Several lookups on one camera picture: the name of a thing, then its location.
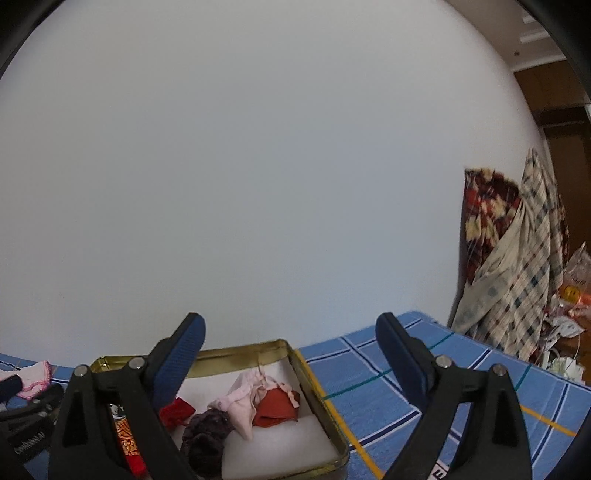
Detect wooden wardrobe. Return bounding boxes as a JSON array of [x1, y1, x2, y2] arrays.
[[515, 61, 590, 251]]

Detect gold metal tin box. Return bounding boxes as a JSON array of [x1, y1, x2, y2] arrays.
[[88, 339, 352, 480]]

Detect red ribbed soft pad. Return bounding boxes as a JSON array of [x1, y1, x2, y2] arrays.
[[252, 388, 301, 428]]

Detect white love sole label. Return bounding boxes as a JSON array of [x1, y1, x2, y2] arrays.
[[428, 465, 448, 480]]

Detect light pink sock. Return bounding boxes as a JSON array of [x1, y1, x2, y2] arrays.
[[208, 368, 300, 441]]

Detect white foam tin liner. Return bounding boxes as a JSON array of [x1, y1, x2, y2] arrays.
[[177, 370, 342, 479]]

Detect red floral blanket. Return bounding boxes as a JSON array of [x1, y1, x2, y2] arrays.
[[463, 168, 521, 284]]

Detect plastic bag with smiley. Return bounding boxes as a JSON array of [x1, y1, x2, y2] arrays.
[[559, 243, 591, 318]]

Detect pink trimmed white cloth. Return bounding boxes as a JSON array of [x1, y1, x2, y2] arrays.
[[0, 361, 51, 400]]

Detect plaid beige cloth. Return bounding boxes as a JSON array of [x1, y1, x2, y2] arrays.
[[451, 150, 567, 360]]

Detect dark purple scrunchie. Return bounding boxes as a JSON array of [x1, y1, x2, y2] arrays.
[[180, 408, 235, 479]]

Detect white clutter pile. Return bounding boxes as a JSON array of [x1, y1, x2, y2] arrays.
[[536, 316, 590, 385]]

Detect blue plaid tablecloth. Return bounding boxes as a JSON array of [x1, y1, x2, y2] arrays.
[[0, 309, 585, 480]]

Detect red gold drawstring pouch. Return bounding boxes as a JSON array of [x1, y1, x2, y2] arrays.
[[110, 397, 195, 479]]

